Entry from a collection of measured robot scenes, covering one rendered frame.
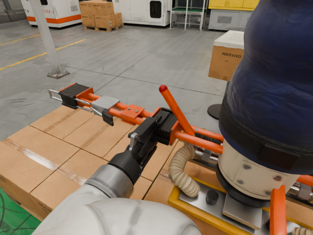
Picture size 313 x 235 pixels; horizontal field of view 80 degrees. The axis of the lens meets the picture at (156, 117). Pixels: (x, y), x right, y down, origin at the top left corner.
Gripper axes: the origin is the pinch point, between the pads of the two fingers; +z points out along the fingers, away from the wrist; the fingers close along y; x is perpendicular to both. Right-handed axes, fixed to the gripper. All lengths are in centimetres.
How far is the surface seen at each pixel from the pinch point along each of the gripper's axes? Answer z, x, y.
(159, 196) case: -7.6, 3.9, 24.2
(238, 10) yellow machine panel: 724, -64, 53
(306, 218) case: 6, 47, 24
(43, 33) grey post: 180, -316, 43
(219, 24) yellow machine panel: 720, -116, 98
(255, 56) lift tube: -6.0, 19.1, -24.5
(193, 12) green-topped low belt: 708, -212, 65
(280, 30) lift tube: -8.4, 20.8, -28.8
